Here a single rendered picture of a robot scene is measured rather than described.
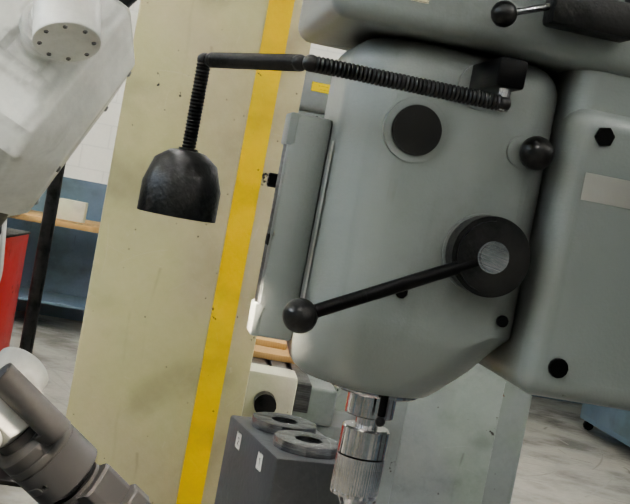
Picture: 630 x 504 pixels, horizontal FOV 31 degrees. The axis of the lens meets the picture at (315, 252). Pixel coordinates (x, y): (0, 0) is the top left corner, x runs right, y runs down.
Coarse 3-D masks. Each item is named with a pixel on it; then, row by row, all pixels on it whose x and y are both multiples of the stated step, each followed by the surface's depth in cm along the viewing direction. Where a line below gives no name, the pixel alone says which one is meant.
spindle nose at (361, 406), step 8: (352, 400) 110; (360, 400) 109; (368, 400) 109; (376, 400) 109; (352, 408) 110; (360, 408) 109; (368, 408) 109; (376, 408) 109; (392, 408) 110; (360, 416) 109; (368, 416) 109; (376, 416) 109; (392, 416) 110
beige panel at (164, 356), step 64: (192, 0) 275; (256, 0) 277; (192, 64) 276; (128, 128) 275; (256, 128) 279; (128, 192) 276; (256, 192) 280; (128, 256) 277; (192, 256) 279; (256, 256) 282; (128, 320) 278; (192, 320) 281; (128, 384) 280; (192, 384) 282; (128, 448) 281; (192, 448) 283
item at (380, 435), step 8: (344, 424) 111; (352, 424) 111; (344, 432) 110; (352, 432) 110; (360, 432) 109; (368, 432) 109; (376, 432) 109; (384, 432) 110; (368, 440) 109; (376, 440) 109; (384, 440) 110
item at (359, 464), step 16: (352, 448) 109; (368, 448) 109; (384, 448) 110; (336, 464) 111; (352, 464) 109; (368, 464) 109; (336, 480) 110; (352, 480) 109; (368, 480) 110; (352, 496) 109; (368, 496) 110
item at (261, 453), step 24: (240, 432) 156; (264, 432) 154; (288, 432) 151; (312, 432) 156; (240, 456) 155; (264, 456) 146; (288, 456) 143; (312, 456) 145; (240, 480) 153; (264, 480) 144; (288, 480) 142; (312, 480) 143
